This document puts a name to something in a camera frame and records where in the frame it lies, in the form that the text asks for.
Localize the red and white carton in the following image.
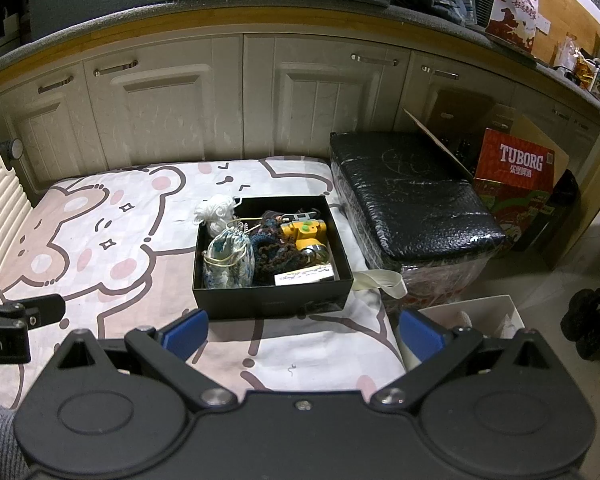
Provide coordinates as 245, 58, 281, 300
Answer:
484, 0, 551, 56

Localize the white strap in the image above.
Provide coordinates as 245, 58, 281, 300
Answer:
352, 268, 409, 299

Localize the white yarn ball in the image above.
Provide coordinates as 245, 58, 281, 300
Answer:
194, 198, 237, 236

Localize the yellow headlamp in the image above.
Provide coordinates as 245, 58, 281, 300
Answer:
279, 212, 331, 264

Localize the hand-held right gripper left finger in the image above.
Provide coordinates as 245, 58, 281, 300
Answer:
50, 309, 239, 414

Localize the brown yarn bundle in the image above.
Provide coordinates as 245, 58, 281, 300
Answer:
249, 209, 307, 286

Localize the cream cabinet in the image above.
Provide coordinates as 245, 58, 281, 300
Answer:
0, 7, 600, 197

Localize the white storage box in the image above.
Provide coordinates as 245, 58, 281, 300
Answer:
417, 294, 526, 361

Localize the yellow snack packet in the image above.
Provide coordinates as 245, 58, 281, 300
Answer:
572, 57, 600, 89

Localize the bear print blanket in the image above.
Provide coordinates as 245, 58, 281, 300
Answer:
0, 155, 406, 411

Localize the red beer carton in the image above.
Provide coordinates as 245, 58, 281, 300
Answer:
472, 127, 556, 254

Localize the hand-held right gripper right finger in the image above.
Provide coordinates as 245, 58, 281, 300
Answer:
369, 309, 556, 414

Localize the black plush item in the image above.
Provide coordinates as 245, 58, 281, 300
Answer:
562, 287, 600, 361

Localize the black wrapped bench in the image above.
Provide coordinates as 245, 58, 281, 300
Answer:
329, 129, 511, 307

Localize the open cardboard box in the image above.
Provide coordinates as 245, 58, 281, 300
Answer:
402, 107, 574, 196

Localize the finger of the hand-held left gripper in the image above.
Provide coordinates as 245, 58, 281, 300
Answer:
0, 293, 66, 332

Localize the black box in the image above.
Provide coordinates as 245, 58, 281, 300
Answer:
192, 194, 354, 320

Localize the cream tissue pack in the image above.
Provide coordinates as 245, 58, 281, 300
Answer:
274, 265, 337, 286

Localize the white ribbed suitcase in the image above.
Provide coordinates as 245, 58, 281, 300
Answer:
0, 137, 36, 282

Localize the blue floral drawstring pouch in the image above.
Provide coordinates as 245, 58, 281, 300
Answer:
203, 227, 256, 290

